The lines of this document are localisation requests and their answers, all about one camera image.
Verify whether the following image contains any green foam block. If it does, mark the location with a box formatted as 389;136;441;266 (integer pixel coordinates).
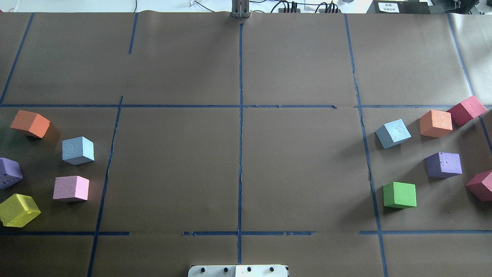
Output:
382;181;417;209

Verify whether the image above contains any crimson block near orange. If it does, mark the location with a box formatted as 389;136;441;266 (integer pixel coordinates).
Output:
447;96;487;126

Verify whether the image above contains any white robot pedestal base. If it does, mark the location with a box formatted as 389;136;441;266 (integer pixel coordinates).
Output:
188;264;289;277

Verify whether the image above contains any yellow foam block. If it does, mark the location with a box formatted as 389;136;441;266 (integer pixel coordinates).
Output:
0;194;41;227

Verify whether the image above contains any brown paper table cover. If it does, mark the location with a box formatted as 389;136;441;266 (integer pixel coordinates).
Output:
1;11;491;277

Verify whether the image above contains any pink foam block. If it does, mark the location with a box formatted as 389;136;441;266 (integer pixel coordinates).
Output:
53;176;90;202

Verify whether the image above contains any purple block right side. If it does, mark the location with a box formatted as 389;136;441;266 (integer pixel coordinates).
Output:
425;152;462;179

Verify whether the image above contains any orange block right side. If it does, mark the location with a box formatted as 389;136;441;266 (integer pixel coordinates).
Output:
419;109;453;137

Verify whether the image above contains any light blue block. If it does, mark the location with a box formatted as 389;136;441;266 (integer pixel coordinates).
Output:
376;119;411;149
62;137;95;165

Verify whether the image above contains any aluminium frame post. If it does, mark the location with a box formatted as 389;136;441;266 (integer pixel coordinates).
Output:
231;0;251;18

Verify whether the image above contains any purple block left side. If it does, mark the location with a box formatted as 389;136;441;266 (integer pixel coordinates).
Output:
0;157;23;190

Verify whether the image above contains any crimson block near purple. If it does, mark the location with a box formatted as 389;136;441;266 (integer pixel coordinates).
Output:
465;170;492;202

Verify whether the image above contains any orange block left side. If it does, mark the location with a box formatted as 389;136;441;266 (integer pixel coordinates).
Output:
10;110;50;139

